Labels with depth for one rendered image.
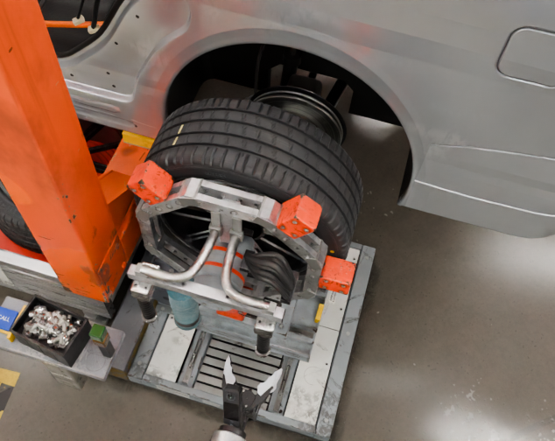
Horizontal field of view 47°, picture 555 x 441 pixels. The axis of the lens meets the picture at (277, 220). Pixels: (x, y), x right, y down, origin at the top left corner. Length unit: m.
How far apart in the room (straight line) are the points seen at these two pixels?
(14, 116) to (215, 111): 0.57
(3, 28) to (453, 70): 1.00
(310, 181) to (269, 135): 0.16
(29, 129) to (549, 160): 1.30
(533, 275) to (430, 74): 1.57
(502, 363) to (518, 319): 0.22
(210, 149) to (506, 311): 1.68
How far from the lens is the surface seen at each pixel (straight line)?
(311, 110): 2.01
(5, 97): 1.37
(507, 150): 1.84
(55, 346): 2.15
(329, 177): 1.72
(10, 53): 1.31
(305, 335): 2.48
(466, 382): 2.75
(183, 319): 2.08
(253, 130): 1.68
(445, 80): 1.67
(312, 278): 1.82
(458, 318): 2.84
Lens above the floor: 2.50
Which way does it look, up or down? 60 degrees down
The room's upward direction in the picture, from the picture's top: 5 degrees clockwise
